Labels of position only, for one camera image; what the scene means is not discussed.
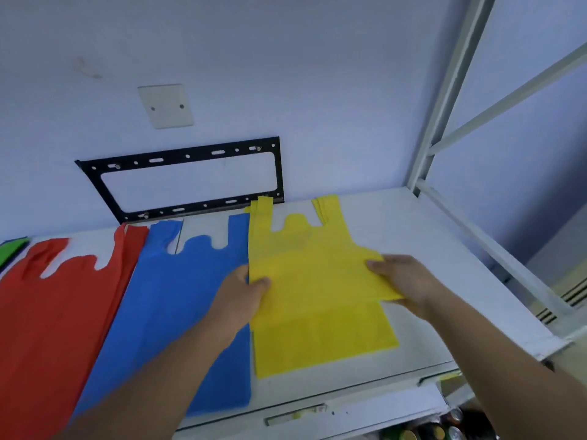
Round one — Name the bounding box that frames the person's left hand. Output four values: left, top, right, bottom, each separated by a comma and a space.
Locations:
204, 265, 271, 349

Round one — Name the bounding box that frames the person's right hand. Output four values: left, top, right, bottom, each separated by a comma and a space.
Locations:
365, 255, 448, 319

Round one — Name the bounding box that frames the yellow non-woven vest bag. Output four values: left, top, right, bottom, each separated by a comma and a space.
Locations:
250, 299, 399, 379
244, 195, 404, 327

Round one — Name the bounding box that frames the person's right forearm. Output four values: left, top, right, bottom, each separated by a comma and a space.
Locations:
415, 291, 587, 440

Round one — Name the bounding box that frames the person's left forearm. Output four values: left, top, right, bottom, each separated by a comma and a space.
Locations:
53, 316, 250, 440

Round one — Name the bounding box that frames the blue non-woven vest bag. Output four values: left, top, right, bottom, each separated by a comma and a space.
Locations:
72, 213, 253, 418

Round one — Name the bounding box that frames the shelf edge label holder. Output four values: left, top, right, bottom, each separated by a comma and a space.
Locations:
264, 404, 329, 427

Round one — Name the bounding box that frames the white air vent grille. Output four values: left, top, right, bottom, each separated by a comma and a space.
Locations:
533, 278, 587, 327

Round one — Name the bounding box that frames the red non-woven vest bag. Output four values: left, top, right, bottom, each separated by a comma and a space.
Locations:
0, 224, 150, 440

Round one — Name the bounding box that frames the green non-woven bag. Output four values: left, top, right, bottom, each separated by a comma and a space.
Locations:
0, 236, 31, 272

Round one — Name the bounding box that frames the black wall mount bracket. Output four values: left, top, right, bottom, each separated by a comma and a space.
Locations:
75, 136, 285, 225

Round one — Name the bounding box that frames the white blank wall plate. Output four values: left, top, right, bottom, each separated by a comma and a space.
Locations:
138, 84, 194, 130

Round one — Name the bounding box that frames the white metal shelf frame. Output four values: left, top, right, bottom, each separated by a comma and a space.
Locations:
405, 0, 587, 346

